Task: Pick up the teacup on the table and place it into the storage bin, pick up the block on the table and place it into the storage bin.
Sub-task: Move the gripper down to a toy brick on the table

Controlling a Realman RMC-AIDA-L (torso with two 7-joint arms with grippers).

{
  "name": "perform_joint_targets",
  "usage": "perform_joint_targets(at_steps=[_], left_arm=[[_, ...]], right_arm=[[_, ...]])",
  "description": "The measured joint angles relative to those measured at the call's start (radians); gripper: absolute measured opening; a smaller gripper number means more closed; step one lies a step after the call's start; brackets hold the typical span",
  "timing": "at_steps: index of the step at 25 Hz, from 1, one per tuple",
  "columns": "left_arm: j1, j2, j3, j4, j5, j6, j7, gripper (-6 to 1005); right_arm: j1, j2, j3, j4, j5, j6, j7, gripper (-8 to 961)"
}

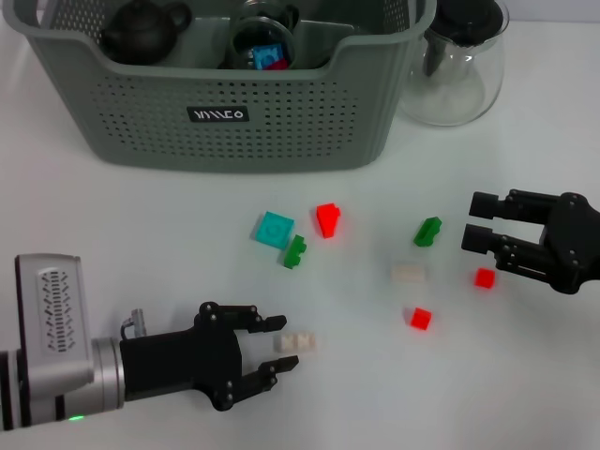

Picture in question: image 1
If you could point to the black ceramic teapot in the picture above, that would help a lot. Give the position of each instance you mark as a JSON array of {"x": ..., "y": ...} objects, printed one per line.
[{"x": 140, "y": 33}]

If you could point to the small red toy cube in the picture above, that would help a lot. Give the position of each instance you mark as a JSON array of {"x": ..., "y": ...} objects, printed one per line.
[
  {"x": 421, "y": 319},
  {"x": 484, "y": 278}
]

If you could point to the blue square toy plate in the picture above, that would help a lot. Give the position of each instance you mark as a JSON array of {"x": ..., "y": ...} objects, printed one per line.
[{"x": 267, "y": 55}]

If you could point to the dark red long block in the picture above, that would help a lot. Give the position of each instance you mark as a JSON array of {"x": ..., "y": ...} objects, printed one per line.
[{"x": 280, "y": 65}]

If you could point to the glass teapot black lid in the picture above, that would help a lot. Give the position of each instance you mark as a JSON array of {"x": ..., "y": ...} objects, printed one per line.
[{"x": 464, "y": 19}]

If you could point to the teal square toy block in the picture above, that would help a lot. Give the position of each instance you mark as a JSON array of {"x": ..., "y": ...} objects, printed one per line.
[{"x": 274, "y": 229}]

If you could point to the white toy brick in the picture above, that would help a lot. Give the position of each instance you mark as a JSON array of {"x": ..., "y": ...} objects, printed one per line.
[
  {"x": 295, "y": 343},
  {"x": 409, "y": 273}
]

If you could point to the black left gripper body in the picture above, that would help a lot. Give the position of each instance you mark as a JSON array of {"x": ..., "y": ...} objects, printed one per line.
[{"x": 178, "y": 361}]

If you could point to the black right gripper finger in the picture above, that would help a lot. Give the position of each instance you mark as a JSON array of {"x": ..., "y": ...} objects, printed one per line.
[
  {"x": 487, "y": 205},
  {"x": 478, "y": 238}
]

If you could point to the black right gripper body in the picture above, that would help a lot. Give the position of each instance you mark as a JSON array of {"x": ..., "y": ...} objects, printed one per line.
[{"x": 574, "y": 244}]

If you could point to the glass teacup black base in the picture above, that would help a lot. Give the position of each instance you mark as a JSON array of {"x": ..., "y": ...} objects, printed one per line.
[
  {"x": 291, "y": 18},
  {"x": 241, "y": 42}
]

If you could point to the green toy brick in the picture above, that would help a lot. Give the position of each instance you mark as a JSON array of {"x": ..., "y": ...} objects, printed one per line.
[
  {"x": 427, "y": 233},
  {"x": 294, "y": 253}
]

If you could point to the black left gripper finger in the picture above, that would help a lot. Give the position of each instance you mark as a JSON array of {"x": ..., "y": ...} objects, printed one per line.
[
  {"x": 267, "y": 372},
  {"x": 262, "y": 323}
]

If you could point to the red wedge toy block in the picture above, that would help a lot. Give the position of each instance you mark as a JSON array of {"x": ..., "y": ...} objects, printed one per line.
[{"x": 327, "y": 220}]

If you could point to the grey perforated storage basket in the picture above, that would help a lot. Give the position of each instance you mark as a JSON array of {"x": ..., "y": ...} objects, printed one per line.
[{"x": 281, "y": 140}]

